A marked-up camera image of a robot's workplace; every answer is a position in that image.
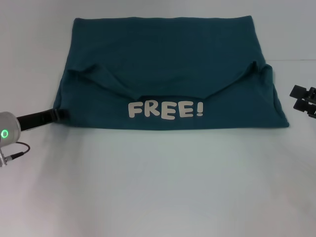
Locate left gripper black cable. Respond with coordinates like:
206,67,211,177
0,142,31,168

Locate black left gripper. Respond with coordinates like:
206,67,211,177
15,108,70,132

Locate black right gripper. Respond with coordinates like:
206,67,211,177
289,84,316,117

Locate teal FREE print t-shirt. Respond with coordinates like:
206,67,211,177
52,15,290,129

